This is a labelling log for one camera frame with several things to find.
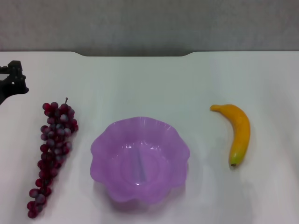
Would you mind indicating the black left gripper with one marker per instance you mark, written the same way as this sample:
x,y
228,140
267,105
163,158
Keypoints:
x,y
5,89

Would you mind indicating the dark red grape bunch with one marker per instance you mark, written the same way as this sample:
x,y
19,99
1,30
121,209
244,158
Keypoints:
x,y
54,137

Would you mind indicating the yellow banana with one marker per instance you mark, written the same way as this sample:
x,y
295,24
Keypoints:
x,y
240,130

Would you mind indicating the purple translucent wavy bowl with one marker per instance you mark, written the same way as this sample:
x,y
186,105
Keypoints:
x,y
140,161

